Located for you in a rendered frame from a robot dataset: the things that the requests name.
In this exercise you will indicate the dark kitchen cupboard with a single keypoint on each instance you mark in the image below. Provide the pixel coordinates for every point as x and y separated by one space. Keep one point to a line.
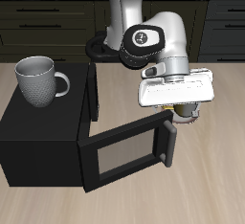
57 26

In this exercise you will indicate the grey kitchen cupboard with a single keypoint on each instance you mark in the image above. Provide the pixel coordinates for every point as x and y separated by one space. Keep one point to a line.
223 30

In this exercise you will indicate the grey dotted mug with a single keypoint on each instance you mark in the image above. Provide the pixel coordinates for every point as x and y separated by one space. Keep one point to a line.
36 84

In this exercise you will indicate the black microwave oven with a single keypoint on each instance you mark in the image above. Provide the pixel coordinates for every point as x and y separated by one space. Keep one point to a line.
41 138

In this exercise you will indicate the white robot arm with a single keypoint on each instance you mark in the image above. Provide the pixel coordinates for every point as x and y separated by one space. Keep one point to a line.
127 14

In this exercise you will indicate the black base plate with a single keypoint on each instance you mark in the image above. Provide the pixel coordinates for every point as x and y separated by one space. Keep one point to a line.
92 49

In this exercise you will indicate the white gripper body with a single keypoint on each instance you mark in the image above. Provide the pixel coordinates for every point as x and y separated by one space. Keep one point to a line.
178 90

